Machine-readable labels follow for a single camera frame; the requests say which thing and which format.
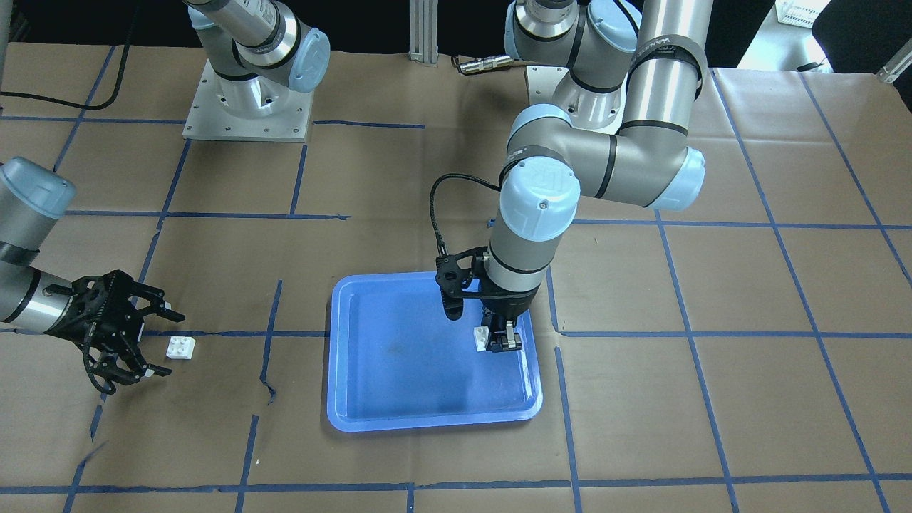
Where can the white block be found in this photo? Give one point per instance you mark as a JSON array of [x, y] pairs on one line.
[[180, 348], [483, 338]]

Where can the aluminium profile post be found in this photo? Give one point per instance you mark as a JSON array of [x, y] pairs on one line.
[[423, 32]]

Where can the metal base plate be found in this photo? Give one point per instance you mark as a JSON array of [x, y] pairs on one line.
[[256, 110], [587, 110]]

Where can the blue plastic tray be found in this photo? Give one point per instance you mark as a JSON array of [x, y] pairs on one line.
[[396, 361]]

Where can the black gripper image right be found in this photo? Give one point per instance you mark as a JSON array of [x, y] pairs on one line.
[[507, 305]]

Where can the brown paper table cover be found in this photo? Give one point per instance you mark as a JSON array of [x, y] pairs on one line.
[[751, 353]]

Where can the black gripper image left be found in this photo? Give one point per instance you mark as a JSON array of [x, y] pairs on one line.
[[122, 330]]

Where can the silver robot arm image right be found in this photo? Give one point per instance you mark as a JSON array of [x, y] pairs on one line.
[[656, 56]]

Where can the metal cylinder connector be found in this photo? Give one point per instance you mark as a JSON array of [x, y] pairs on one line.
[[484, 65]]

